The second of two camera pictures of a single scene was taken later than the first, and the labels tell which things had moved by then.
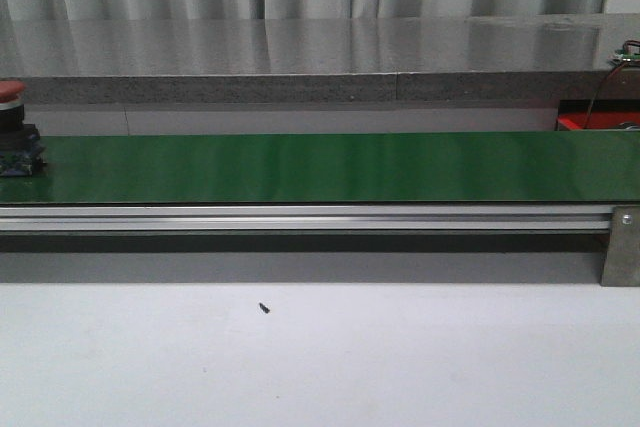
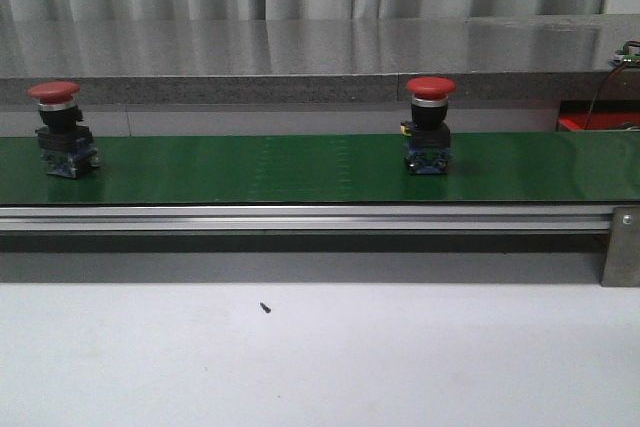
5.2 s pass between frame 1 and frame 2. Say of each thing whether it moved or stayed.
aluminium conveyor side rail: stayed
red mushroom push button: moved
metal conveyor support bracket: stayed
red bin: stayed
